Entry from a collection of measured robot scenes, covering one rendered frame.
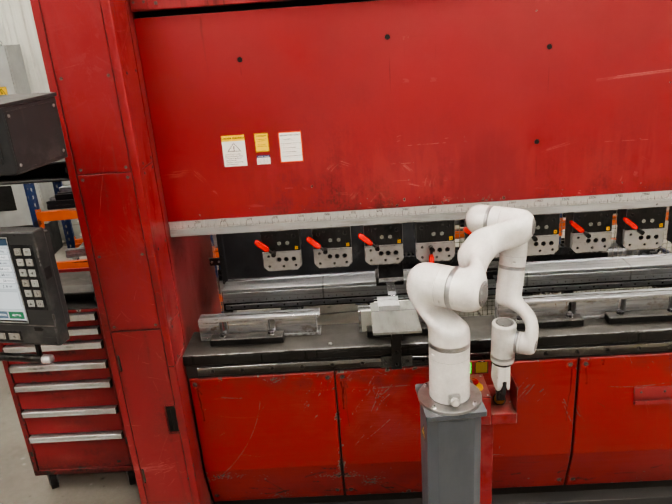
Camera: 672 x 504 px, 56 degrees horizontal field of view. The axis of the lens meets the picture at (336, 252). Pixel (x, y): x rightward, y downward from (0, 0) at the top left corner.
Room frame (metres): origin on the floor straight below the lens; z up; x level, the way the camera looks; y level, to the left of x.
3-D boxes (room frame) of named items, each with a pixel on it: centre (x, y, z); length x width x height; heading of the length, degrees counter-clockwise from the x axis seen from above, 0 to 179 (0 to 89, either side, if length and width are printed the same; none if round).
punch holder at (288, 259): (2.37, 0.21, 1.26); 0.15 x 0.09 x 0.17; 88
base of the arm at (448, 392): (1.63, -0.31, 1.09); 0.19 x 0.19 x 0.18
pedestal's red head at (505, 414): (2.02, -0.52, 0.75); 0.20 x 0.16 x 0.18; 88
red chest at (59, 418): (2.76, 1.27, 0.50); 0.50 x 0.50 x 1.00; 88
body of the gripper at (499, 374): (1.99, -0.57, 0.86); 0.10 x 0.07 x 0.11; 178
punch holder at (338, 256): (2.36, 0.01, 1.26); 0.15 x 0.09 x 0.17; 88
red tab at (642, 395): (2.16, -1.23, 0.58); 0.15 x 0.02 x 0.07; 88
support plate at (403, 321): (2.20, -0.21, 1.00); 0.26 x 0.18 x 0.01; 178
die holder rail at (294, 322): (2.37, 0.34, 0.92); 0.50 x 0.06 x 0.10; 88
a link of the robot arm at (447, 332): (1.65, -0.28, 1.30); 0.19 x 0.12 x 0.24; 53
